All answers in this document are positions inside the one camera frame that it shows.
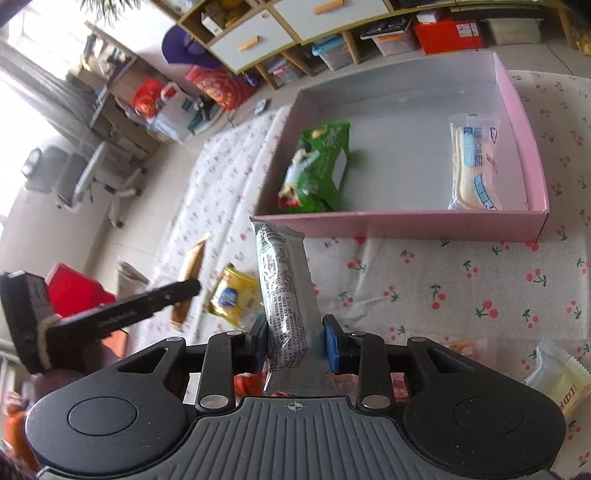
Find pink cardboard box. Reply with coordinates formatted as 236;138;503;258
253;51;551;243

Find grey curtain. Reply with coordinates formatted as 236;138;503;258
0;39;100;139

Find orange cloth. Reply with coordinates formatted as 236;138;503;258
4;392;38;469

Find grey office chair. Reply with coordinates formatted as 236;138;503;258
21;141;148;229

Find cherry print bed sheet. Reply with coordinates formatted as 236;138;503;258
117;69;591;480

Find small clear storage bin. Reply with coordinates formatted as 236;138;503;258
265;55;305;84

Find red cardboard box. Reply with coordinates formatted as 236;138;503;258
413;18;483;55

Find white plastic bag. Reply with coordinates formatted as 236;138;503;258
148;82;192;144

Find silver snack packet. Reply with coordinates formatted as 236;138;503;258
249;216;340;398

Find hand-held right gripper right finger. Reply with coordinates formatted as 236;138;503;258
323;315;482;411

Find purple hat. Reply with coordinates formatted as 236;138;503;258
161;25;220;70

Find red gift bag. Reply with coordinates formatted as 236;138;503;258
130;78;163;119

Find yellow snack packet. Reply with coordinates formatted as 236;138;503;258
203;263;264;330

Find orange snack packet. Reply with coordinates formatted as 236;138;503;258
170;232;212;332

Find white cardboard box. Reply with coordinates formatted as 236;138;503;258
201;9;227;35

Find green snack packet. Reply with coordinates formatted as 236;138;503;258
277;119;352;213

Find yellow packets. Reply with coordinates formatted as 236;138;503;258
217;0;247;24

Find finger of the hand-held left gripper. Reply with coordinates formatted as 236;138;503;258
115;278;202;316

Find red patterned bag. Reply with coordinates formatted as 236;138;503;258
185;65;257;112

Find light wooden desk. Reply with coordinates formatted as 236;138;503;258
69;21;162;155

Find cream snack packet red print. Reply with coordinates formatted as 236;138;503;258
523;338;591;418

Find red plastic stool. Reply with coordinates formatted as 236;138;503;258
45;262;117;319

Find blue lid storage bin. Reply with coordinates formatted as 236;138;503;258
311;37;354;70

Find red white snack packet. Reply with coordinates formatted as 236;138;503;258
233;373;407;409

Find clear biscuit packet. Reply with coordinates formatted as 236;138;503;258
445;339;499;367

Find white blue bread packet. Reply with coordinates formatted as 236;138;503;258
448;112;529;212

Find clear bin dark lid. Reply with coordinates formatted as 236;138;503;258
360;18;419;56

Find wooden cabinet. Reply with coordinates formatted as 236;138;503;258
152;0;591;90

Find white drawer orange handle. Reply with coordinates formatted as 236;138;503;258
209;16;296;75
272;0;393;44

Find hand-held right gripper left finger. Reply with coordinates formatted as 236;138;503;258
117;315;270;413

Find green houseplant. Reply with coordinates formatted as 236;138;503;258
81;0;144;14

